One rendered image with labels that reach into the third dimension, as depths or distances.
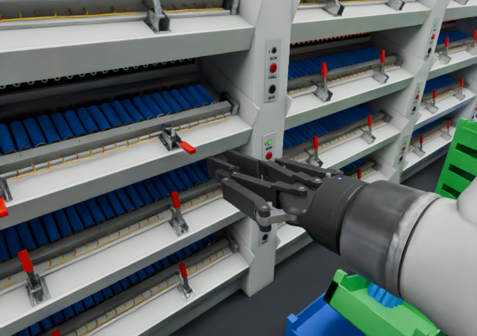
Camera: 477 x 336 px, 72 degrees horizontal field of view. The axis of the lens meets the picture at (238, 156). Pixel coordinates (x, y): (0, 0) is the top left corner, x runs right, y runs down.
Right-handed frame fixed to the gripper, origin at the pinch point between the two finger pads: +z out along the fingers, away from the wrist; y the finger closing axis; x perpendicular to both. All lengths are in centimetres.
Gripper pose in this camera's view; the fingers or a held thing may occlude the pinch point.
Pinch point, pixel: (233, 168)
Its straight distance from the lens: 46.3
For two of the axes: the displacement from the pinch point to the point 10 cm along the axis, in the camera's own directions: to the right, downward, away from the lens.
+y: 7.9, -2.8, 5.5
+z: -6.1, -2.3, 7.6
